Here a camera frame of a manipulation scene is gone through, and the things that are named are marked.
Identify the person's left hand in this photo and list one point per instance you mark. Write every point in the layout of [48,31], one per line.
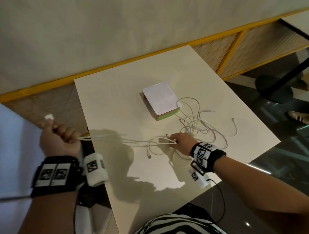
[60,142]

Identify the person's right hand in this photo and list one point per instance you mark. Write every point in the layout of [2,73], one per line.
[186,143]

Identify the person's right forearm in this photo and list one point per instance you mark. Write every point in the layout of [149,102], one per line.
[260,190]

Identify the person's left forearm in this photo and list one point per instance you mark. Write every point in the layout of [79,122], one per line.
[48,214]

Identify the person's black trousers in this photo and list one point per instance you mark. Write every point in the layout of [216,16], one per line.
[193,209]

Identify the black right marker wristband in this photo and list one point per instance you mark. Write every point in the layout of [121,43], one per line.
[217,156]

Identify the white folded paper sheet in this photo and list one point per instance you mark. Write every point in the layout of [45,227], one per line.
[160,97]

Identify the black bag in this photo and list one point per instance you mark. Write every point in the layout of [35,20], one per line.
[93,196]

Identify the grey metal rod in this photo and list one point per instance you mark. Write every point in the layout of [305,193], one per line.
[14,199]

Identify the black white striped shirt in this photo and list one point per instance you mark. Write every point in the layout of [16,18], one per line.
[173,225]

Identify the yellow framed mesh partition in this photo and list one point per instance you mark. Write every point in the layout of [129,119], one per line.
[265,48]

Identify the white black-edged table top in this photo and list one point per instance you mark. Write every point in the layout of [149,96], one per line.
[299,23]

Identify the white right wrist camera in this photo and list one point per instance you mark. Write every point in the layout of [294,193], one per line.
[202,182]

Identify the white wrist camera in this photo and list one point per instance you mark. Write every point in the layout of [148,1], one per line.
[96,173]
[202,182]

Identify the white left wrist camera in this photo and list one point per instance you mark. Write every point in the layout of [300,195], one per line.
[96,173]

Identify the black table pedestal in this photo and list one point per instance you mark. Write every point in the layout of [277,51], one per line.
[272,90]

